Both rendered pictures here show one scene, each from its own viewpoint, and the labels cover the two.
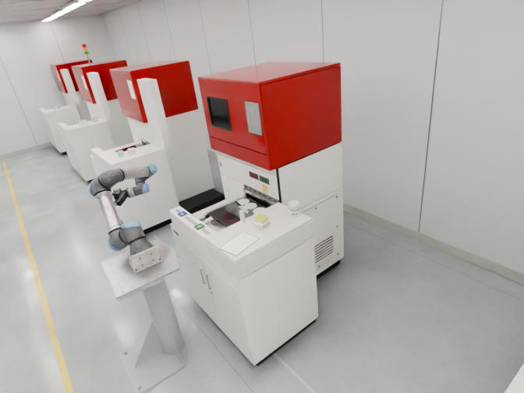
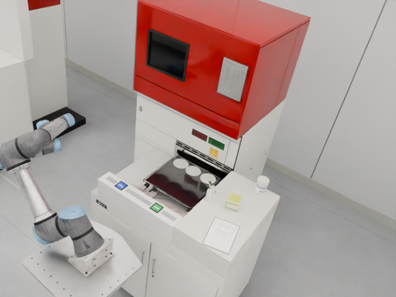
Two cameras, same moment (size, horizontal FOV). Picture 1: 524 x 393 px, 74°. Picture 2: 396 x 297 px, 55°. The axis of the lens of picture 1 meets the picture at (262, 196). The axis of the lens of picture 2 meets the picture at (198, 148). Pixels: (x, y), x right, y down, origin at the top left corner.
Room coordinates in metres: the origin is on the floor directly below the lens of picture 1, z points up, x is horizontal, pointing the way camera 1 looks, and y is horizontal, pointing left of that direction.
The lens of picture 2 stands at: (0.65, 0.98, 2.49)
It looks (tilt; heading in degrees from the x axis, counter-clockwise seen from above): 36 degrees down; 332
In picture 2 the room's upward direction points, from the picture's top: 10 degrees clockwise
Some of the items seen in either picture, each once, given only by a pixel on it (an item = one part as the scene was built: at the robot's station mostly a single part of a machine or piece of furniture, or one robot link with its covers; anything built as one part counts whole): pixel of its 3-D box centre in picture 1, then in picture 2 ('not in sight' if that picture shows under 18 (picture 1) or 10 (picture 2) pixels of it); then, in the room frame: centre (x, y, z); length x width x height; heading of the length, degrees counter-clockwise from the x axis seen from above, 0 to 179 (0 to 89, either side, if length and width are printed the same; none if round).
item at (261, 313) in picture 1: (243, 274); (176, 246); (2.16, 0.22, 0.41); 0.97 x 0.64 x 0.82; 35
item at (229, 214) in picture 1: (239, 211); (184, 179); (2.29, 0.18, 0.90); 0.34 x 0.34 x 0.01; 35
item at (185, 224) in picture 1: (192, 228); (138, 205); (2.13, 0.52, 0.89); 0.55 x 0.09 x 0.14; 35
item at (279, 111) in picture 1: (270, 109); (220, 54); (2.75, -0.15, 1.52); 0.81 x 0.75 x 0.59; 35
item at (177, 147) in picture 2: (260, 201); (200, 163); (2.42, 0.02, 0.89); 0.44 x 0.02 x 0.10; 35
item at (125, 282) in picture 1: (145, 271); (87, 267); (1.90, 0.84, 0.75); 0.45 x 0.44 x 0.13; 121
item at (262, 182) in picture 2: (294, 208); (261, 185); (2.02, -0.20, 1.01); 0.07 x 0.07 x 0.10
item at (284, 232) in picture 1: (260, 237); (228, 218); (1.91, 0.04, 0.89); 0.62 x 0.35 x 0.14; 125
